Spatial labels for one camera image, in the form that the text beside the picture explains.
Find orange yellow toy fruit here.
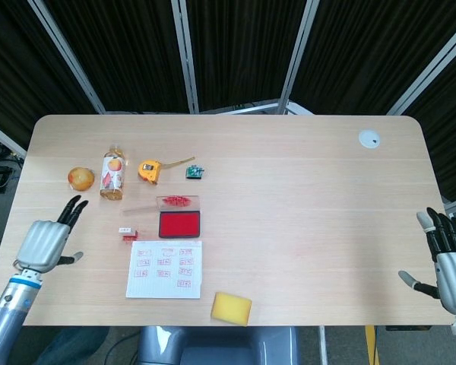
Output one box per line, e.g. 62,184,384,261
68,166,96,192

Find white cable grommet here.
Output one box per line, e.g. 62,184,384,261
358,129,382,150

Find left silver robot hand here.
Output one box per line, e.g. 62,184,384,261
14,195,90,274

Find black pleated curtain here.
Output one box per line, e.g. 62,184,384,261
0,0,456,202

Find white stamped notebook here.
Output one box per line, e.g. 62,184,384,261
125,240,204,300

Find yellow sponge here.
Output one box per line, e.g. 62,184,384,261
211,291,253,326

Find red ink pad black case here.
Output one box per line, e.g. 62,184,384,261
158,211,201,240

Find grey double partition post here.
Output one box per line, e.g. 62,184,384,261
169,0,201,114

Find grey robot torso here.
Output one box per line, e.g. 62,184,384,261
136,325,301,365

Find small green circuit board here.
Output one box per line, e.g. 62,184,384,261
185,163,206,179

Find yellow tape measure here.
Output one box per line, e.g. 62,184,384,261
138,154,197,186

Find grey metal base bar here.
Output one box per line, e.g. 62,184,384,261
199,99,312,115

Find peach juice bottle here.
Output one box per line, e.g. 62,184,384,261
99,143,127,202

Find clear ink pad lid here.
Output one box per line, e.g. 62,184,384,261
155,195,201,213

